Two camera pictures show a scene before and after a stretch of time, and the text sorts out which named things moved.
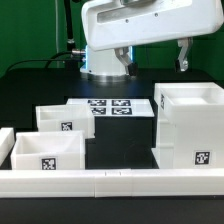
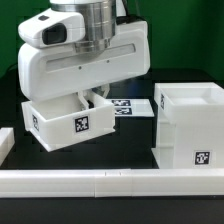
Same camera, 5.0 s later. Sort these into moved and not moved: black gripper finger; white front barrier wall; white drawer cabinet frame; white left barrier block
Moved: black gripper finger
Not moved: white front barrier wall; white left barrier block; white drawer cabinet frame
